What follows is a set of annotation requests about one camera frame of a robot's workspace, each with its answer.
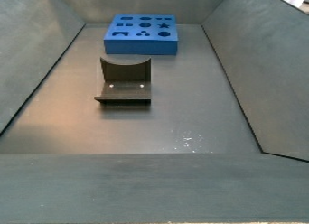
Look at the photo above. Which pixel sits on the black curved fixture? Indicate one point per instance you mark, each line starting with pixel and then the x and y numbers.
pixel 128 82

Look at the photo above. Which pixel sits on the blue foam shape board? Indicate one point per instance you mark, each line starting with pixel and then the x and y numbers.
pixel 147 34

